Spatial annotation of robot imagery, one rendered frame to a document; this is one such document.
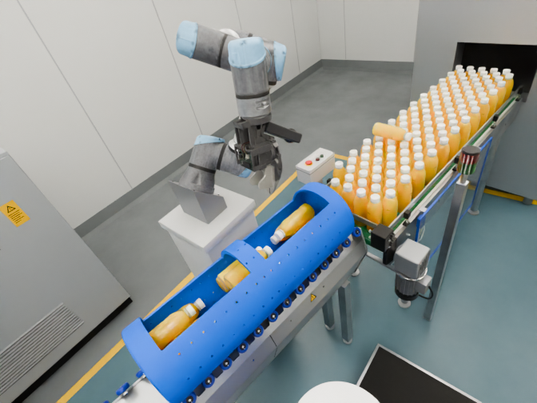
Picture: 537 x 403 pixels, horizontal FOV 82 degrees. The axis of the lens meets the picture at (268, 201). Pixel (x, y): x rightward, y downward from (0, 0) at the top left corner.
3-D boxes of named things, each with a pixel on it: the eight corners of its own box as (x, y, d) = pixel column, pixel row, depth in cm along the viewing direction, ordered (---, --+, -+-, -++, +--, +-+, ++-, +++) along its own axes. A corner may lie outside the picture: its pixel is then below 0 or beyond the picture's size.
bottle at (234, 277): (235, 296, 108) (273, 262, 117) (234, 289, 103) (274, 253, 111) (222, 281, 111) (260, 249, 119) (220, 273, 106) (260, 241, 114)
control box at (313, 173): (297, 181, 169) (295, 165, 162) (321, 162, 177) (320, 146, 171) (312, 186, 162) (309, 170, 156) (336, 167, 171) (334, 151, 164)
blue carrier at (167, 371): (146, 353, 115) (108, 317, 95) (304, 217, 152) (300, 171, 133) (187, 418, 98) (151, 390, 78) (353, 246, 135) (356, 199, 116)
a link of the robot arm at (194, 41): (222, 22, 110) (178, 6, 66) (252, 33, 111) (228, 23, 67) (214, 57, 115) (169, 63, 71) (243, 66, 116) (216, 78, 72)
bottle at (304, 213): (305, 199, 132) (274, 225, 124) (317, 210, 130) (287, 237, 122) (302, 207, 138) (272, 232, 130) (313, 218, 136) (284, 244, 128)
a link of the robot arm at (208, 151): (191, 162, 137) (200, 133, 136) (220, 171, 138) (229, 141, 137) (185, 161, 125) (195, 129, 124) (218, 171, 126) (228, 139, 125)
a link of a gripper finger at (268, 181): (256, 201, 80) (251, 168, 75) (274, 191, 83) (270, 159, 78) (264, 205, 77) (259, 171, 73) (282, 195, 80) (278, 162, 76)
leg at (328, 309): (324, 326, 208) (314, 269, 168) (329, 320, 211) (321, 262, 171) (330, 332, 204) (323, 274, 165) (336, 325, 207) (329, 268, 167)
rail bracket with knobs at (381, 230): (366, 245, 139) (366, 229, 133) (375, 236, 143) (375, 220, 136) (386, 256, 133) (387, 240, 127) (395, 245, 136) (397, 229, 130)
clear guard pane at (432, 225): (409, 282, 170) (419, 219, 139) (471, 203, 204) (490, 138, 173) (410, 283, 170) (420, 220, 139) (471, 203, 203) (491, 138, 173)
